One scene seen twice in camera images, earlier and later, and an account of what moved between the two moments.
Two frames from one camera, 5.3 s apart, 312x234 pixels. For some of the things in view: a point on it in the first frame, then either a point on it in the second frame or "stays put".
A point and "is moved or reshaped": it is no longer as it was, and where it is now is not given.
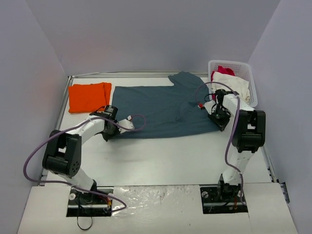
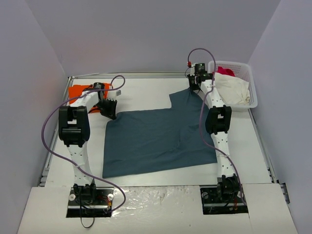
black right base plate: (225, 198) stays put
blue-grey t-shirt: (162, 110) is moved or reshaped
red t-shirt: (223, 70) stays put
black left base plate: (87, 204) stays put
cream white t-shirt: (240, 86) stays put
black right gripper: (220, 120) -> (193, 81)
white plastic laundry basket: (242, 69) stays put
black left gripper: (110, 132) -> (107, 106)
